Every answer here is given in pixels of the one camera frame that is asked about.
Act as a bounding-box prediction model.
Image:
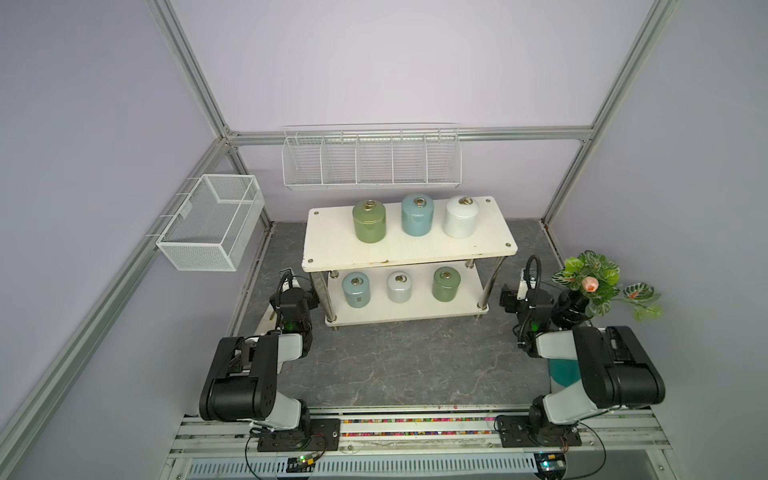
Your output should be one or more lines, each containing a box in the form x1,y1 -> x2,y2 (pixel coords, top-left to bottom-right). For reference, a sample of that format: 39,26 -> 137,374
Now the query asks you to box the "large green tea canister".
352,199 -> 386,243

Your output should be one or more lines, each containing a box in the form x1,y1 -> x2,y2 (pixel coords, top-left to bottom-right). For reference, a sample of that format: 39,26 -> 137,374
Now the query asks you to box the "large white tea canister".
443,196 -> 480,239

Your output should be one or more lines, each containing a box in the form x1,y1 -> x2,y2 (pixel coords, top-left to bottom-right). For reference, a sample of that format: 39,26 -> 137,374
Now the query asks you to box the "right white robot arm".
497,286 -> 666,445

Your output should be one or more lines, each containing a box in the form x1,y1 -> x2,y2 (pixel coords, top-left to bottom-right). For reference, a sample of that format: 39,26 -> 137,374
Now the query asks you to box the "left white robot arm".
199,286 -> 319,435

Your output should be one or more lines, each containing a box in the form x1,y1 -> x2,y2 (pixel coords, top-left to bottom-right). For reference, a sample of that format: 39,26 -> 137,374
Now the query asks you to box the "small blue tea canister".
342,271 -> 371,309

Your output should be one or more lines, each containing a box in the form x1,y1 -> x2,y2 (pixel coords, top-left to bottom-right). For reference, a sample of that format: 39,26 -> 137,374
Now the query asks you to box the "white two-tier shelf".
302,196 -> 518,328

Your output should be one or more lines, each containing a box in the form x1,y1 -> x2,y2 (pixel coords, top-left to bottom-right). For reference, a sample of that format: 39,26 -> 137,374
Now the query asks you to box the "small green tea canister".
432,266 -> 461,302

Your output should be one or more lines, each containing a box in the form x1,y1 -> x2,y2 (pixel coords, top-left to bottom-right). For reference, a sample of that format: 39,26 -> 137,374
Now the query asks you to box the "small white tea canister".
387,271 -> 412,304

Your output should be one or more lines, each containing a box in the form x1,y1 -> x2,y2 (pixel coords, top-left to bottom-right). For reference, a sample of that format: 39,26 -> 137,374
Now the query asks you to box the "beige work glove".
254,305 -> 277,336

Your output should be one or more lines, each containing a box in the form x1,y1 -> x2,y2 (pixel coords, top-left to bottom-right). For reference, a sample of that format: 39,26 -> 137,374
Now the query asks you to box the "artificial plant in black pot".
550,250 -> 664,330

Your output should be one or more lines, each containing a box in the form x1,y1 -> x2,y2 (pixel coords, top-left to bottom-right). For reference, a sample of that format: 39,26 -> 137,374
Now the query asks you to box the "green rubber glove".
549,359 -> 581,388

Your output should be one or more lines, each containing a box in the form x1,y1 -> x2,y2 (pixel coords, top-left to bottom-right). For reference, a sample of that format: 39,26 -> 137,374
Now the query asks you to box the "white mesh wall basket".
156,174 -> 265,272

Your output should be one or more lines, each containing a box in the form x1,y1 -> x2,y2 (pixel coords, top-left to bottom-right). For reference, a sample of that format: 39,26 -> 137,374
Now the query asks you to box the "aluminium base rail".
160,405 -> 684,479

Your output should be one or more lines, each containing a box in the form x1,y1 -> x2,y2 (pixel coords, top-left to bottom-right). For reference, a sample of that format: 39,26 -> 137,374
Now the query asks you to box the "aluminium cage frame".
1,1 -> 651,479

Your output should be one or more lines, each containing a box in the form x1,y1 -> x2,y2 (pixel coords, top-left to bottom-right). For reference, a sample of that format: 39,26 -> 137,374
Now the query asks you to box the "long white wire basket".
281,123 -> 463,189

